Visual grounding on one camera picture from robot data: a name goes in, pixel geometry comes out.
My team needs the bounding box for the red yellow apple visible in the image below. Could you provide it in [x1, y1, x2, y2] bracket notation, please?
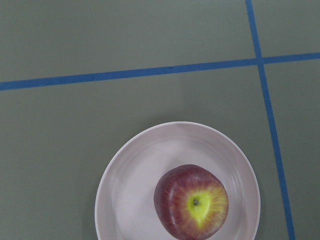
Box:
[153, 164, 229, 240]

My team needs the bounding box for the pink plate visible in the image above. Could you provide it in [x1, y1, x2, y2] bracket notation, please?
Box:
[94, 121, 261, 240]

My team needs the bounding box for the brown paper table cover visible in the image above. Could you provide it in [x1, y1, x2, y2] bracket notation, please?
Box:
[0, 0, 320, 240]

